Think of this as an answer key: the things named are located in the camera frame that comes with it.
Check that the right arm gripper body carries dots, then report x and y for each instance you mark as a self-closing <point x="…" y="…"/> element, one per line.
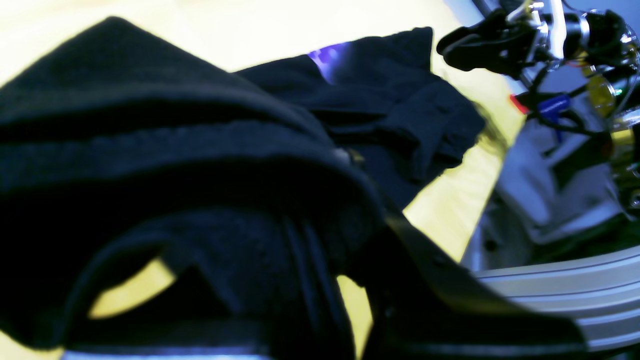
<point x="547" y="31"/>

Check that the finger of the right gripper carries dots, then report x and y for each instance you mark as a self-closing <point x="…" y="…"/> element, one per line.
<point x="492" y="44"/>

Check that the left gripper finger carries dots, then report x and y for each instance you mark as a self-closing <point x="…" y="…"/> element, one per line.
<point x="427" y="307"/>

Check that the black T-shirt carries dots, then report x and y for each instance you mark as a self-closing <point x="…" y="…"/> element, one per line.
<point x="152" y="201"/>

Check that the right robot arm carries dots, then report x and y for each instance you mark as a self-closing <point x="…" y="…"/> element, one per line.
<point x="588" y="83"/>

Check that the yellow table cloth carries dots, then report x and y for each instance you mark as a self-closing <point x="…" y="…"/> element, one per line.
<point x="238" y="34"/>

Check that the aluminium frame rail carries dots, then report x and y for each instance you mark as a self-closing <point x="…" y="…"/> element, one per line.
<point x="601" y="294"/>

